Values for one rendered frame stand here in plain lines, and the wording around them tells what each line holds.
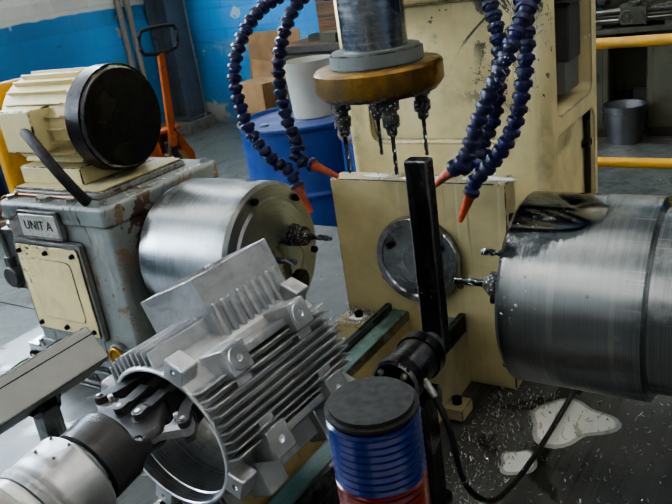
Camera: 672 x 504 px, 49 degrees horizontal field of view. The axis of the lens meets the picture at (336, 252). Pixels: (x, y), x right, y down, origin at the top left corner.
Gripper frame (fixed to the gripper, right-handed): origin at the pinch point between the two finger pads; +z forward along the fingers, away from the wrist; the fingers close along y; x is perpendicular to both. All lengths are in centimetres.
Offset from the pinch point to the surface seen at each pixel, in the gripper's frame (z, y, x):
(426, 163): 23.5, -15.1, -10.9
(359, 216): 45.0, 9.9, 8.4
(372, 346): 30.8, 2.8, 23.2
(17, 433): 2, 59, 32
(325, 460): 4.5, -5.5, 20.0
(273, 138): 178, 134, 48
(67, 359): -4.4, 23.3, 4.1
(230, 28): 549, 460, 78
